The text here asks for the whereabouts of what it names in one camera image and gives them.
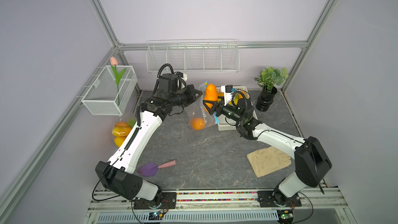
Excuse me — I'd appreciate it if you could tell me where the beige work glove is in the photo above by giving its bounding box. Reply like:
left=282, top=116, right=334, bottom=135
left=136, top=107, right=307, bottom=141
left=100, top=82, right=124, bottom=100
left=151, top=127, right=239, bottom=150
left=247, top=147, right=291, bottom=178

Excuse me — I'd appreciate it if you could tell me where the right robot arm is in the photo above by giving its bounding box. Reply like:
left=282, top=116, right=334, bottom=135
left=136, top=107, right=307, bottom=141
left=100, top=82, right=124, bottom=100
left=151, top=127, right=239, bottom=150
left=203, top=98, right=332, bottom=206

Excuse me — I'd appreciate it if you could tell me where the orange mango top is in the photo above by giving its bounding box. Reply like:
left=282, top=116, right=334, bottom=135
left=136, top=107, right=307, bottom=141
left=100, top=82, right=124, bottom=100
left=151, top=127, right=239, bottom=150
left=204, top=84, right=218, bottom=102

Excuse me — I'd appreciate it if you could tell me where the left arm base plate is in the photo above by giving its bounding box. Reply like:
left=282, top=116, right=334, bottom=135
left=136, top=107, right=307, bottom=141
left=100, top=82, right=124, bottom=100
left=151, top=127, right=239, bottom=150
left=133, top=192, right=177, bottom=209

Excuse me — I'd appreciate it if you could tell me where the white mesh wall basket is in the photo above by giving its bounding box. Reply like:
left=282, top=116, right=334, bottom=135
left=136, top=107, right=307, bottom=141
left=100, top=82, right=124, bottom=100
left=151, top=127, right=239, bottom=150
left=80, top=65, right=137, bottom=116

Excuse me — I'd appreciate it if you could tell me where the clear zip-top bag blue zipper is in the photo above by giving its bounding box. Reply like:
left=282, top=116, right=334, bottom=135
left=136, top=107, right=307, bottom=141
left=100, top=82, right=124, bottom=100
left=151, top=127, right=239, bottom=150
left=112, top=116, right=137, bottom=147

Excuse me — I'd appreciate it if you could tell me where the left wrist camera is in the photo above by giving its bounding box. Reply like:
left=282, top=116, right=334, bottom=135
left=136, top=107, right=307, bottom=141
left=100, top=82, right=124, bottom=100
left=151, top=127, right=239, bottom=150
left=175, top=72, right=188, bottom=81

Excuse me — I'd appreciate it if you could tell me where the pink artificial tulip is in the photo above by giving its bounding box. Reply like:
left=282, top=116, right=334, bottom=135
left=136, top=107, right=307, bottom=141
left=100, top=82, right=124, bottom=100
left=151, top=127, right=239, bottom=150
left=110, top=57, right=126, bottom=106

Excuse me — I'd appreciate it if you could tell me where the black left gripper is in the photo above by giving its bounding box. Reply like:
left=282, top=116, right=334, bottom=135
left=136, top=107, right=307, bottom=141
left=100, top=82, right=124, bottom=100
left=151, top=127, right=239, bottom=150
left=170, top=84, right=203, bottom=107

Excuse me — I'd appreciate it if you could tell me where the white perforated plastic basket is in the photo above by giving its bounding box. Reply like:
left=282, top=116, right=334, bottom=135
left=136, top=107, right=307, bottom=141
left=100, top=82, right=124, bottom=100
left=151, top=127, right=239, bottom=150
left=216, top=85, right=259, bottom=132

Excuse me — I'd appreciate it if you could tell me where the large orange mango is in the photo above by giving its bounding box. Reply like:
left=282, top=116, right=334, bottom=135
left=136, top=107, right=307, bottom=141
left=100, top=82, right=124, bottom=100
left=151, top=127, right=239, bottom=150
left=115, top=121, right=129, bottom=127

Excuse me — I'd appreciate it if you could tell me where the spare clear zip-top bag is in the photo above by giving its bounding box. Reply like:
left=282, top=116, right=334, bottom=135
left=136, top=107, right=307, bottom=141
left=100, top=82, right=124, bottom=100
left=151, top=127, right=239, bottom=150
left=186, top=81, right=219, bottom=128

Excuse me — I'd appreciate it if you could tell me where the green mango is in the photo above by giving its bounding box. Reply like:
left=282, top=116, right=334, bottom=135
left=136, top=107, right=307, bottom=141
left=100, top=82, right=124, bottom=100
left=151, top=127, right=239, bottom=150
left=127, top=118, right=137, bottom=128

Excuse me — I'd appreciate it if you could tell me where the purple pink scoop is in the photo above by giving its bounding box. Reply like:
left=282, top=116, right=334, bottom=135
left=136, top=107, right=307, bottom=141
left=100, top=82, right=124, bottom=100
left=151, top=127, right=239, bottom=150
left=137, top=160, right=177, bottom=177

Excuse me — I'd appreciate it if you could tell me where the black glossy plant pot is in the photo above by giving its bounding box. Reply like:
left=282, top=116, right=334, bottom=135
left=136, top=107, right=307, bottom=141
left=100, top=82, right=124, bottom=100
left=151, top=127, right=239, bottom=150
left=256, top=87, right=278, bottom=112

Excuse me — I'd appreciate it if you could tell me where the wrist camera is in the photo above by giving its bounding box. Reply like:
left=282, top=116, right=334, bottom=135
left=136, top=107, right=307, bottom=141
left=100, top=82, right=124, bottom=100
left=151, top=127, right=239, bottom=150
left=175, top=72, right=188, bottom=81
left=221, top=85, right=233, bottom=105

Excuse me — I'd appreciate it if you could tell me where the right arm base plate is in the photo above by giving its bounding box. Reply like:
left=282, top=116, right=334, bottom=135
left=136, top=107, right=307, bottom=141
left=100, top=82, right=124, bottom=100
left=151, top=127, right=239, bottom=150
left=258, top=190, right=302, bottom=208

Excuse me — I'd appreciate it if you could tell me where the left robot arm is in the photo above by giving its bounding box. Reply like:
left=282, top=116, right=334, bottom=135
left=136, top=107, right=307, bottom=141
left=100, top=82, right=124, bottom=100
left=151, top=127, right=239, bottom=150
left=95, top=74, right=203, bottom=205

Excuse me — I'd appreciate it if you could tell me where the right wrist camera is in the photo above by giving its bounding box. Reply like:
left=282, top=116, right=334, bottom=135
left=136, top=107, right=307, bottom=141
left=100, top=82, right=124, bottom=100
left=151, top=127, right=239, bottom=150
left=221, top=85, right=233, bottom=105

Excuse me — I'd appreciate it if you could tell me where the white wire wall shelf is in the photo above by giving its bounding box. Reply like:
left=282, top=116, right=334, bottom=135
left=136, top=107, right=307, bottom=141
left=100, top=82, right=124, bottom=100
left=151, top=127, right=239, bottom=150
left=146, top=39, right=240, bottom=73

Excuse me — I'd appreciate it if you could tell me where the green artificial plant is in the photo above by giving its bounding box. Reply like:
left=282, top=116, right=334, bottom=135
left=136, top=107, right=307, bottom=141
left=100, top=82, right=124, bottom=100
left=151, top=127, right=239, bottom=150
left=255, top=67, right=289, bottom=93

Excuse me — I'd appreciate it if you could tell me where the yellow orange long mango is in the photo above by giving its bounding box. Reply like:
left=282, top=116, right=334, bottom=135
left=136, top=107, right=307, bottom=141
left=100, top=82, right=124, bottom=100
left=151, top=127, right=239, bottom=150
left=232, top=91, right=250, bottom=105

